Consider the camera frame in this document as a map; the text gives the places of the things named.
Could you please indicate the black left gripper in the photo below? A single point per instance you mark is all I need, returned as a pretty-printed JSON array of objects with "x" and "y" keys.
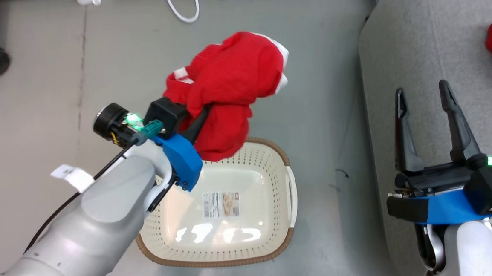
[{"x": 168, "y": 112}]

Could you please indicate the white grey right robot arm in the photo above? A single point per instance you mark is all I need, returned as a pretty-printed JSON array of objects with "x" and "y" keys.
[{"x": 468, "y": 271}]

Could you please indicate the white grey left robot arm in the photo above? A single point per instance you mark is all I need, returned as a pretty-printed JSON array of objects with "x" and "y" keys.
[{"x": 96, "y": 214}]

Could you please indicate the cream perforated laundry basket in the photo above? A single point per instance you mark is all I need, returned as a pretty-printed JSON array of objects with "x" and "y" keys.
[{"x": 248, "y": 176}]

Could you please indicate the paper label sticker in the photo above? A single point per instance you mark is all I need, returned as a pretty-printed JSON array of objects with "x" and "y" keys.
[{"x": 220, "y": 204}]

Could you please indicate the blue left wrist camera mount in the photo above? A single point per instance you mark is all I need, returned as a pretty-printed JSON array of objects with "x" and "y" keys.
[{"x": 181, "y": 155}]

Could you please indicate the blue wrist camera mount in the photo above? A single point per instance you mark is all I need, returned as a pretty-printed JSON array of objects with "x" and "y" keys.
[
  {"x": 451, "y": 210},
  {"x": 181, "y": 155}
]

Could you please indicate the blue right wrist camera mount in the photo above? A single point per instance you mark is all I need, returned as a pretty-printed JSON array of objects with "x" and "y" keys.
[{"x": 451, "y": 210}]

